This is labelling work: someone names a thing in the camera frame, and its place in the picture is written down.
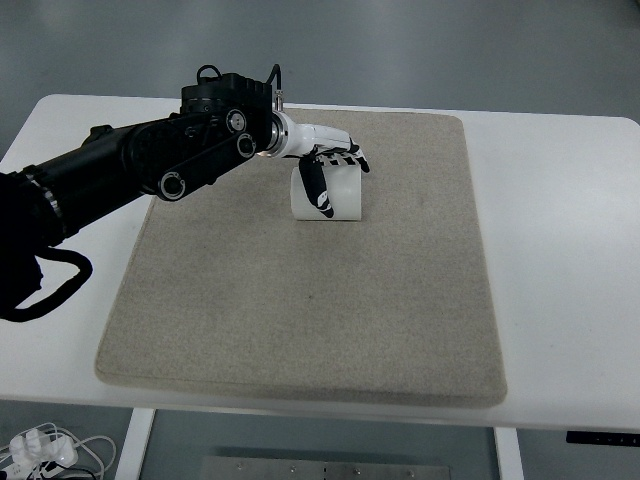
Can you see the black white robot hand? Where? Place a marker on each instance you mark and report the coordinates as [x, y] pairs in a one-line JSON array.
[[317, 146]]

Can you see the white ribbed cup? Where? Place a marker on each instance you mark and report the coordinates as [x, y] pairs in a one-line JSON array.
[[344, 193]]

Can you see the white table leg frame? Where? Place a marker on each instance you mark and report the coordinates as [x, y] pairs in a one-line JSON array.
[[135, 444]]

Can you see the beige felt mat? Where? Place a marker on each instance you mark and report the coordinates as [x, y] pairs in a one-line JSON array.
[[227, 294]]

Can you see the black table control panel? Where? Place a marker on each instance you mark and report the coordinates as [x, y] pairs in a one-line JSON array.
[[603, 438]]

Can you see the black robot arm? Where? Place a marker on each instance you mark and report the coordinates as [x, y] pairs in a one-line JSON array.
[[223, 121]]

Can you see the grey metal base plate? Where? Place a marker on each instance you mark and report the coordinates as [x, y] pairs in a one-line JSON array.
[[221, 467]]

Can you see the white power strip with cables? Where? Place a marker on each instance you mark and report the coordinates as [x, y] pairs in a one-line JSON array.
[[51, 452]]

